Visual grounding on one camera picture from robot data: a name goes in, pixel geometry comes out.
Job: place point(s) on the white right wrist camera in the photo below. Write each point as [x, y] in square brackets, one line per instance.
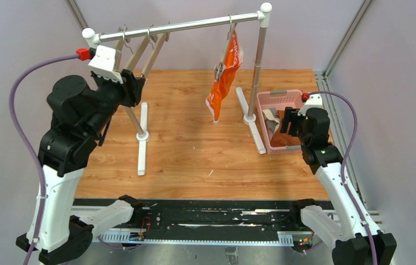
[310, 101]

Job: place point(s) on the brown underwear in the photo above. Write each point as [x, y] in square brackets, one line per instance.
[281, 140]

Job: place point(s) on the empty beige clip hanger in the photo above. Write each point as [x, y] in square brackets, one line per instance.
[122, 43]

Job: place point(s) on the beige hanger of orange underwear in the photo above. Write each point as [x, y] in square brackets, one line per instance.
[224, 51]

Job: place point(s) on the beige hanger of grey underwear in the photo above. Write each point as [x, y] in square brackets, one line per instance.
[137, 54]

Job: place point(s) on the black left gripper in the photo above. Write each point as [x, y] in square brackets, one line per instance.
[128, 87]

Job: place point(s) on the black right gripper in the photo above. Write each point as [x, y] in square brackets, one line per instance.
[290, 121]

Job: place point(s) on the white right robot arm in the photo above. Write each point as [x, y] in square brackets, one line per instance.
[355, 238]

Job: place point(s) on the beige hanger of brown underwear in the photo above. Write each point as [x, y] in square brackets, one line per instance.
[154, 54]

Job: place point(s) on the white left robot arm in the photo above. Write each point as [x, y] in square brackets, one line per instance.
[80, 118]

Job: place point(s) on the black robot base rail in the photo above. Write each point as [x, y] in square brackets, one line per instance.
[214, 222]

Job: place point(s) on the grey underwear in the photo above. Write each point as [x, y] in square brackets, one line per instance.
[272, 120]

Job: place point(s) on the pink plastic basket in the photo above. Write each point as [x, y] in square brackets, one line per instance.
[271, 107]

